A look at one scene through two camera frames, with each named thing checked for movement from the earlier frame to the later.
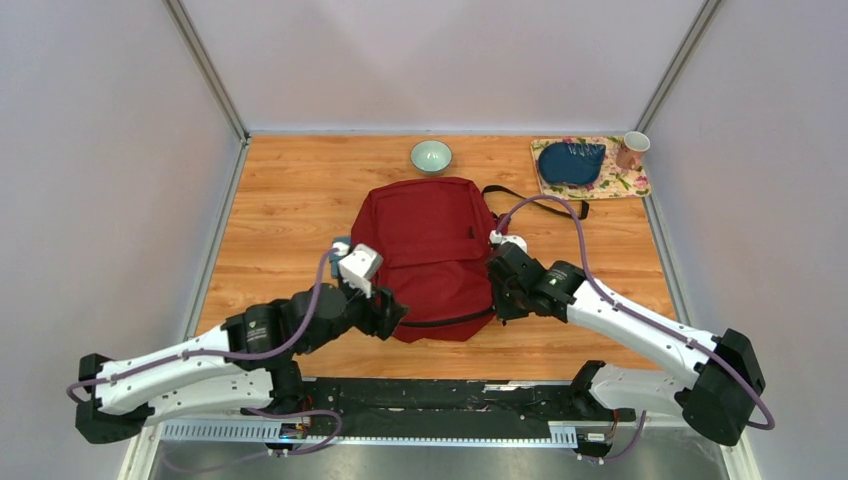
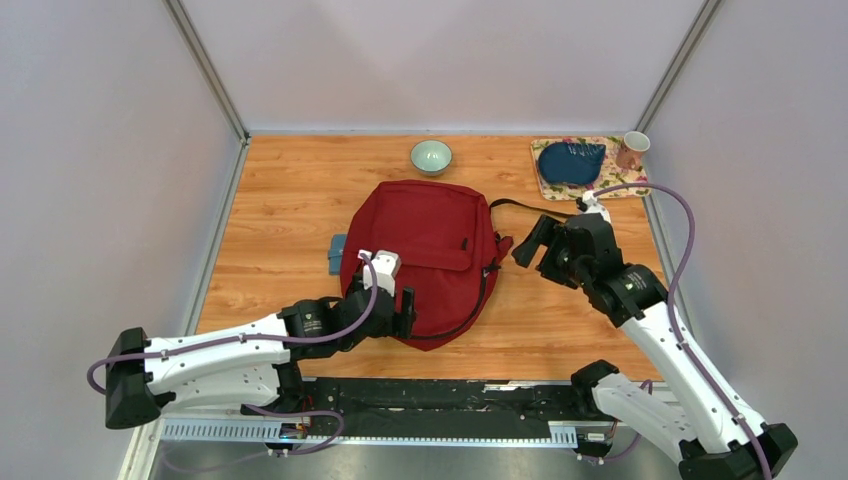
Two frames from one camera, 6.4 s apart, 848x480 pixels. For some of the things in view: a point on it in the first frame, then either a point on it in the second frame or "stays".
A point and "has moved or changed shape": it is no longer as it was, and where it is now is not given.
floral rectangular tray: x=610 y=181 stays
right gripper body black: x=508 y=301 → x=556 y=264
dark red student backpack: x=433 y=235 has moved or changed shape
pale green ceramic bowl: x=431 y=156 stays
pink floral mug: x=630 y=150 stays
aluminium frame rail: x=459 y=435 stays
